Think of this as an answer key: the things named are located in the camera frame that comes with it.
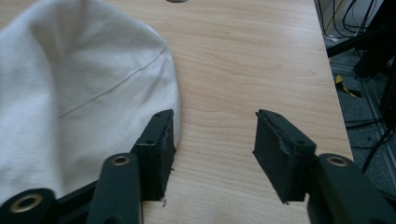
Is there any black cable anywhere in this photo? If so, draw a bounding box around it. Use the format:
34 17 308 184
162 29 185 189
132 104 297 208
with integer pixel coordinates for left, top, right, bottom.
317 0 379 40

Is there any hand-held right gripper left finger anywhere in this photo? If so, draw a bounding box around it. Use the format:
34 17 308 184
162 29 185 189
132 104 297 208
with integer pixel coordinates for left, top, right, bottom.
130 108 177 202

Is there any yellow-handled tool on floor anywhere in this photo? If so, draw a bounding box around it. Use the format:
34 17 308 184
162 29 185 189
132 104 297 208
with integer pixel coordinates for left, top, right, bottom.
334 74 362 98

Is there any black metal stand frame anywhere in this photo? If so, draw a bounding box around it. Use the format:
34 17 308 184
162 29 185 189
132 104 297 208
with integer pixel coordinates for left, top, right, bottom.
325 0 396 132

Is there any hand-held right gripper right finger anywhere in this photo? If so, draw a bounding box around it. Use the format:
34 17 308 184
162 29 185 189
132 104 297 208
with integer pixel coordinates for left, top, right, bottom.
251 108 318 205

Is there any white cloth garment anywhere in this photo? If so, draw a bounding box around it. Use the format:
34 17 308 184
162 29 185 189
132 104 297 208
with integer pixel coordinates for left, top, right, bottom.
0 0 181 204

